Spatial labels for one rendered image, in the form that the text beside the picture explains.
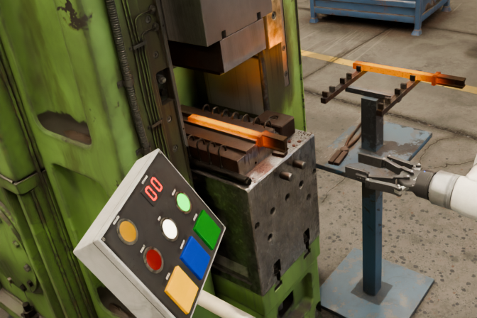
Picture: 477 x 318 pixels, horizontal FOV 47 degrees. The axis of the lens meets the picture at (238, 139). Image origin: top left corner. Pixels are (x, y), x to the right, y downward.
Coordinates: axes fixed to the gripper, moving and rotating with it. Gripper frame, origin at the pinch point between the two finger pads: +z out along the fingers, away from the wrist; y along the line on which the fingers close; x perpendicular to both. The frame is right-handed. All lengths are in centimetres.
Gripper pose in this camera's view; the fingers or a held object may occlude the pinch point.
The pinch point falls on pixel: (361, 166)
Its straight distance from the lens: 156.1
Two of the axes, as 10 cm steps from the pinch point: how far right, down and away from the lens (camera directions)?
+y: 6.1, -4.6, 6.4
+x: -1.2, -8.6, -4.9
